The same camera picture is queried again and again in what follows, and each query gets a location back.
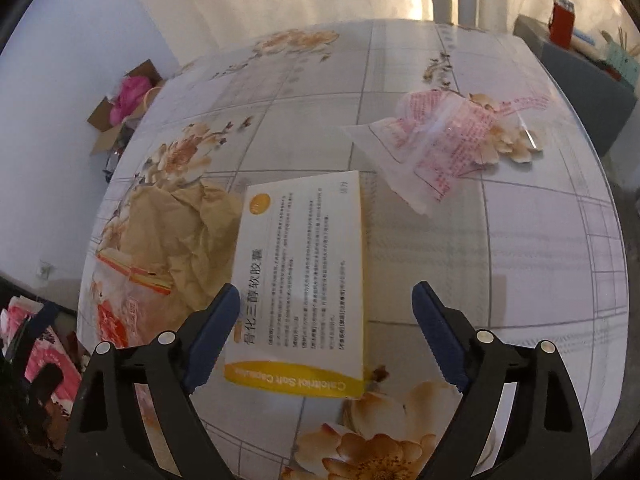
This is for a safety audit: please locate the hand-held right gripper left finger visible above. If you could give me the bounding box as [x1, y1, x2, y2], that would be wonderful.
[61, 282, 242, 480]

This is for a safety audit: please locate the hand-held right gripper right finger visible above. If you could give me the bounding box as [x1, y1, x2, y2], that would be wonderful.
[411, 281, 593, 480]

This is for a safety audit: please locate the brown paper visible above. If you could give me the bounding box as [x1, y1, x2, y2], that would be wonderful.
[117, 180, 246, 321]

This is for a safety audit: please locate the clear snack bag red label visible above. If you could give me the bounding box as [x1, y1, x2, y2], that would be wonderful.
[86, 246, 176, 361]

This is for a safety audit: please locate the yellow white medicine box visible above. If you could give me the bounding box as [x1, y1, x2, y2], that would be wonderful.
[222, 170, 371, 400]

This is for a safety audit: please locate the pink printed plastic packet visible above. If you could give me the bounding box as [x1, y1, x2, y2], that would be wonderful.
[342, 89, 553, 217]

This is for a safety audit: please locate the table with floral cloth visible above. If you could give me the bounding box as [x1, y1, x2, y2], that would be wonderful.
[75, 19, 630, 480]

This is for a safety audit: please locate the pink printed bag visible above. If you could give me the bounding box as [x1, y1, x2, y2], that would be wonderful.
[0, 296, 83, 411]

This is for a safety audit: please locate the brown cardboard box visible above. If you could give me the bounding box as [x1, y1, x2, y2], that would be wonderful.
[87, 59, 168, 157]

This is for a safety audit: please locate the pink cloth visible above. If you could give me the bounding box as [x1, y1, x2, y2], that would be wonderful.
[109, 76, 157, 123]

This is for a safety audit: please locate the grey cabinet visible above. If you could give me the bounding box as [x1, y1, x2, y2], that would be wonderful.
[514, 14, 640, 157]

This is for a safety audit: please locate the wooden rolling pin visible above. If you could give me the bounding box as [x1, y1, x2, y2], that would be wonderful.
[571, 34, 611, 63]

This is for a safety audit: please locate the green chopstick holder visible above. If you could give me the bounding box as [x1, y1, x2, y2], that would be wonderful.
[604, 42, 640, 86]

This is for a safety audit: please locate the red thermos bottle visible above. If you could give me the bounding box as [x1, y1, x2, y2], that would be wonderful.
[548, 0, 576, 47]

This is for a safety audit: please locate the bunch of wooden chopsticks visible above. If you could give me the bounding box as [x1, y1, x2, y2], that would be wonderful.
[617, 27, 640, 56]

